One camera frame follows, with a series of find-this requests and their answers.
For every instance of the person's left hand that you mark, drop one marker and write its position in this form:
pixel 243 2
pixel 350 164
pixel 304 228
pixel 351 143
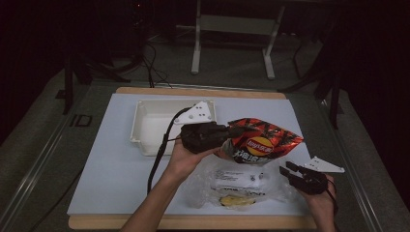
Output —
pixel 183 162

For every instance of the white printed package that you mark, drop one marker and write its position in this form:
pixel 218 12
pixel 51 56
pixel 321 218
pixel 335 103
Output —
pixel 238 180

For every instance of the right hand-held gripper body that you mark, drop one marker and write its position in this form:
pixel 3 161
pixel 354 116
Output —
pixel 312 183

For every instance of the person's right hand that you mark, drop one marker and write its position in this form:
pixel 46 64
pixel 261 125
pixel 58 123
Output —
pixel 322 201

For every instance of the red chips bag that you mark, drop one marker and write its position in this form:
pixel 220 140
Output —
pixel 264 141

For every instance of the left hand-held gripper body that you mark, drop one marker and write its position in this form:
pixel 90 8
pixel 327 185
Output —
pixel 201 137

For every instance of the white table mat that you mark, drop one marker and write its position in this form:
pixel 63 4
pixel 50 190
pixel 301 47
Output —
pixel 116 167

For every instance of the dark metal stand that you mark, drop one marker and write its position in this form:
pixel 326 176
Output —
pixel 77 77
pixel 328 83

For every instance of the white metal stand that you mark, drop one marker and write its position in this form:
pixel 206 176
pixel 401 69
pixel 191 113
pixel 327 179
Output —
pixel 235 25

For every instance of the clear plastic bag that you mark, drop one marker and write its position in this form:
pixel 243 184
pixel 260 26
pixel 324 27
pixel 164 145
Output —
pixel 203 187

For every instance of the white plastic bin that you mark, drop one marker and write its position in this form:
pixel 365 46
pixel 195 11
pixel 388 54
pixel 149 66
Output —
pixel 151 129

